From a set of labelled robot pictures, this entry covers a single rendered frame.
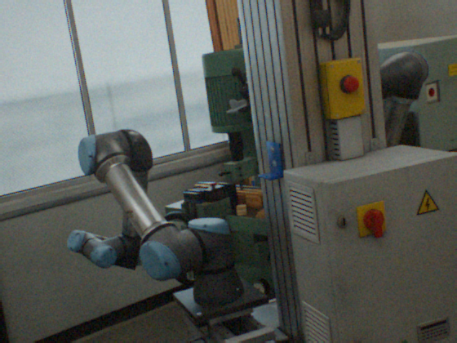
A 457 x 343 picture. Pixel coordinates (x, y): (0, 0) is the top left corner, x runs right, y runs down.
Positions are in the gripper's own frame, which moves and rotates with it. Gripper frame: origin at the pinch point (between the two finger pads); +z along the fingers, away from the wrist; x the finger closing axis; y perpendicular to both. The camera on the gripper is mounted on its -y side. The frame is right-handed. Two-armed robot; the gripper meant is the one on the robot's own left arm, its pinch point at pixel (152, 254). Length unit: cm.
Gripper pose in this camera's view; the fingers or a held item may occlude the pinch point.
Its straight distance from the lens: 260.6
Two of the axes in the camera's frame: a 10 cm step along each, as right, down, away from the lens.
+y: -2.4, 9.6, -1.6
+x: 6.9, 0.5, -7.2
